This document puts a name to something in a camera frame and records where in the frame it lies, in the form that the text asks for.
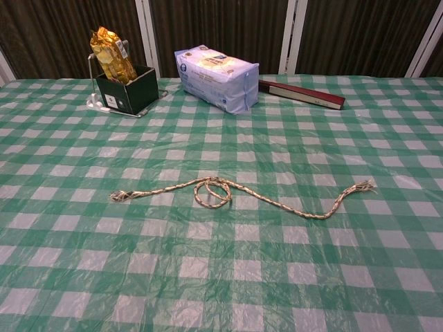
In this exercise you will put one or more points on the dark pleated curtain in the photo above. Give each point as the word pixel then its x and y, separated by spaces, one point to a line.
pixel 221 31

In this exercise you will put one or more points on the gold foil snack bag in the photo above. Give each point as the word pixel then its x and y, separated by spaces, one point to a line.
pixel 112 57

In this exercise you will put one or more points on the green white checkered tablecloth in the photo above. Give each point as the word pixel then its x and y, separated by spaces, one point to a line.
pixel 221 242

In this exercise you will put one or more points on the dark red book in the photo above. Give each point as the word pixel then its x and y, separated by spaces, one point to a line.
pixel 304 95

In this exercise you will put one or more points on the dark green open box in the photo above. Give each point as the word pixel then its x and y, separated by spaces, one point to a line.
pixel 129 95

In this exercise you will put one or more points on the light blue tissue pack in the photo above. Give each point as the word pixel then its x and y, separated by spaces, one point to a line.
pixel 218 77

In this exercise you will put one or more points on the white frame post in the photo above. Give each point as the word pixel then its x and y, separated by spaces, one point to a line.
pixel 424 41
pixel 6 67
pixel 149 34
pixel 292 34

